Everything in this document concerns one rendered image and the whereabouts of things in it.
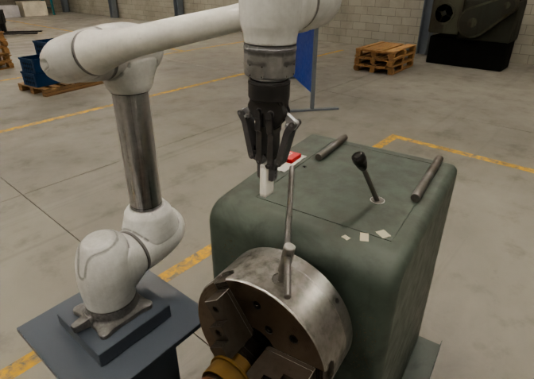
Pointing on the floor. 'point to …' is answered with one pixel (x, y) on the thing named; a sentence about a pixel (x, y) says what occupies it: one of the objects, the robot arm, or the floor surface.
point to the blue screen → (307, 66)
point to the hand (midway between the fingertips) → (266, 179)
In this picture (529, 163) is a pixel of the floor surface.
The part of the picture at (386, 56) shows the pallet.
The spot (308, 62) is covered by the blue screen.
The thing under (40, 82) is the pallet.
